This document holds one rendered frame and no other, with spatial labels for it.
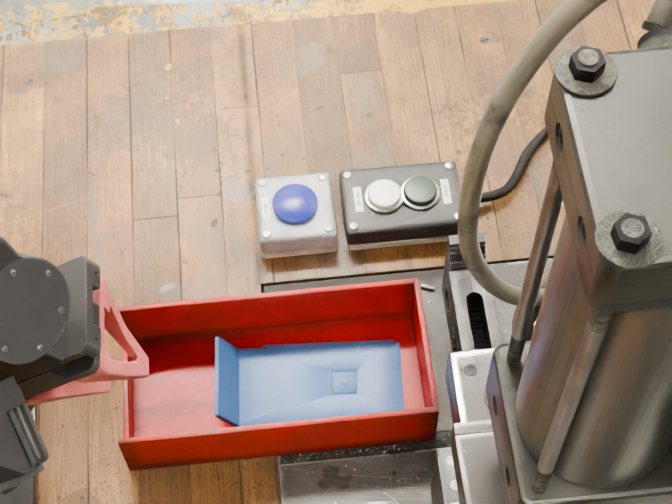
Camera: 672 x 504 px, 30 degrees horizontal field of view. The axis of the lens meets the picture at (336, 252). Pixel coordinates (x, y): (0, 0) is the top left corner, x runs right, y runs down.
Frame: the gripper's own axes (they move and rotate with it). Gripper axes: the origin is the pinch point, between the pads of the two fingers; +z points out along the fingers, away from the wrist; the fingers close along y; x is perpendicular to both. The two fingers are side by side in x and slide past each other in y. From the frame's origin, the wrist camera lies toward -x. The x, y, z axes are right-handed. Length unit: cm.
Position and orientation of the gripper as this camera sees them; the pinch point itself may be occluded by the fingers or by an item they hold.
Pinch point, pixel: (120, 371)
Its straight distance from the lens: 85.5
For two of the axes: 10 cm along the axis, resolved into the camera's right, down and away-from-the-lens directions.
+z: 5.2, 3.7, 7.7
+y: 8.5, -3.3, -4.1
